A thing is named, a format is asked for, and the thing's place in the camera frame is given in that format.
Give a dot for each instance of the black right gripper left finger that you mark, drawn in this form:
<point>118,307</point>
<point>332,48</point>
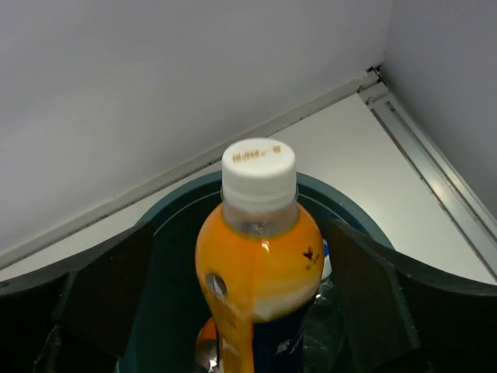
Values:
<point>76,315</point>

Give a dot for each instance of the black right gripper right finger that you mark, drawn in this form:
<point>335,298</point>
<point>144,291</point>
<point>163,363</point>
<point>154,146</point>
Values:
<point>403,315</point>

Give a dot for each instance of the clear crushed water bottle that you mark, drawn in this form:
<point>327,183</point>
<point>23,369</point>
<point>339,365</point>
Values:
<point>324,333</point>

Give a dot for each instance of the yellow blue milk tea bottle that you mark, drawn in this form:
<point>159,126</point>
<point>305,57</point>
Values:
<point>259,258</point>

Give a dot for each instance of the teal plastic bin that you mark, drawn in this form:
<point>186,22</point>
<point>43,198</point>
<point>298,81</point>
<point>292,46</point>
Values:
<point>174,329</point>

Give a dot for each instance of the grey right side rail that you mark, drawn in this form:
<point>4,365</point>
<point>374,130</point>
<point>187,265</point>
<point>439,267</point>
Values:
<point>473,221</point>

